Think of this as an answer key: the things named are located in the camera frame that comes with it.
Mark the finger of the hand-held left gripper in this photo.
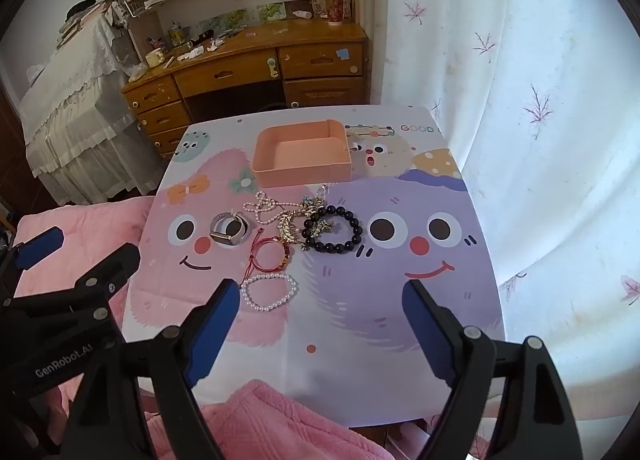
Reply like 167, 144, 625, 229
0, 229, 66, 299
69, 242, 141, 314

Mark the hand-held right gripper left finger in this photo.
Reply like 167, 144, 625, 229
60, 278, 242, 460

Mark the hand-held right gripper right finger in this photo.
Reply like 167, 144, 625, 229
401, 278, 586, 460

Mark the white pearl bracelet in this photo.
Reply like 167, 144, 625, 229
240, 272, 298, 312

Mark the silver bracelet watch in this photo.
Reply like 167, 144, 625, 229
208, 210, 251, 246

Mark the red string bracelet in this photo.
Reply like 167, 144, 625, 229
240, 232, 292, 286

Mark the gold feather brooch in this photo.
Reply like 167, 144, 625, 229
276, 210, 313, 244

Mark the pearl necklace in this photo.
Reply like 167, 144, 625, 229
242, 191, 301, 227

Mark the black bead bracelet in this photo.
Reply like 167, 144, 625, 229
302, 206, 362, 254

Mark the small charm pendant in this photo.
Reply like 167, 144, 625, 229
301, 184, 331, 213

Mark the pink plastic box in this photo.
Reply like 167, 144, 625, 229
251, 118, 353, 189

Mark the cartoon printed table mat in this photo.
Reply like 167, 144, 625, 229
121, 106, 505, 428

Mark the pink quilted blanket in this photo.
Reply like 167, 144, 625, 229
10, 197, 491, 460

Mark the white lace cover cloth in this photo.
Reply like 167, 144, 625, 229
19, 0, 168, 206

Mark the white floral curtain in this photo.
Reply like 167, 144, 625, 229
370, 0, 640, 391

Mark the wooden desk with drawers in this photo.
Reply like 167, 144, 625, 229
121, 20, 371, 158

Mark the dark hat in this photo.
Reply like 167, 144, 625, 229
67, 0, 103, 18

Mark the red paper cup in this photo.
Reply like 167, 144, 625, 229
323, 0, 347, 27

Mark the colourful bead bracelet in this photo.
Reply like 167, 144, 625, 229
344, 124, 396, 137

